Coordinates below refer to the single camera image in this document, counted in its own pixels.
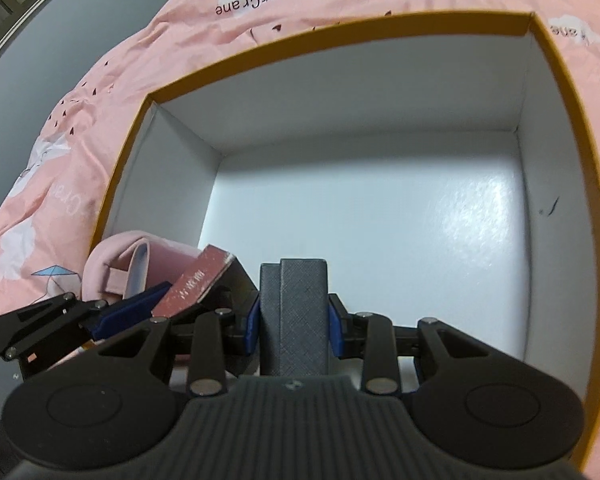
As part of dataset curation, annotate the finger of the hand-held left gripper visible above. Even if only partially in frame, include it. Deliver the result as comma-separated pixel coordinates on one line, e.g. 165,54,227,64
0,282,173,363
172,257,259,322

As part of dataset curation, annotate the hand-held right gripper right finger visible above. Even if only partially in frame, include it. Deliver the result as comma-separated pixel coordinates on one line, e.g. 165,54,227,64
328,294,501,397

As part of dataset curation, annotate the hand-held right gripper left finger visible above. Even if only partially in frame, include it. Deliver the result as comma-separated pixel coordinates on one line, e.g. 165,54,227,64
97,295,262,398

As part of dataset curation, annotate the grey textured case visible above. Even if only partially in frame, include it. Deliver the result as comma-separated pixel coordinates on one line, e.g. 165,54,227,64
259,258,329,377

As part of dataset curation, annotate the dark red box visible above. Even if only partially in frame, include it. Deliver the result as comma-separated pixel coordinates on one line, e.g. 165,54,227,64
151,245,237,319

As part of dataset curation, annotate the pink fabric pouch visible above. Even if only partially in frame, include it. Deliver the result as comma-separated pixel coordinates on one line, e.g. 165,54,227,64
82,230,203,311

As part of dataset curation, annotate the orange cardboard box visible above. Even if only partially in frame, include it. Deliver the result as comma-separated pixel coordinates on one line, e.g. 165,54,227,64
89,9,600,476

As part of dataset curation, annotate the pink printed blanket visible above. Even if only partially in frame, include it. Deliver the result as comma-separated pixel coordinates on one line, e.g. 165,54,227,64
0,0,600,331

